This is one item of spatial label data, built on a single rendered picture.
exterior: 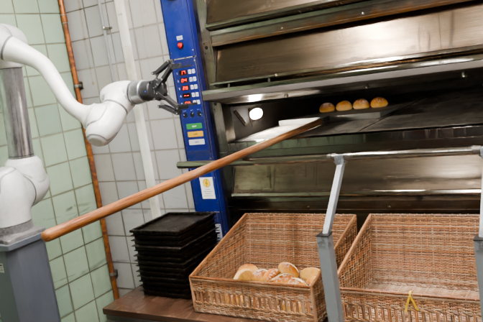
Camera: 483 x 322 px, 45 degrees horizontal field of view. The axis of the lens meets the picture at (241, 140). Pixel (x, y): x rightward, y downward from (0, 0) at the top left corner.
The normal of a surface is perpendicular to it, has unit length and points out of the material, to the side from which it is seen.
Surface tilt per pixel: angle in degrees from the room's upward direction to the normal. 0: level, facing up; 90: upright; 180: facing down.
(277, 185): 70
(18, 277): 90
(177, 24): 90
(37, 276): 90
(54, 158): 90
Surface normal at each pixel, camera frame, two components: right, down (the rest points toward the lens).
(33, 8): 0.85, -0.06
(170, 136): -0.51, 0.18
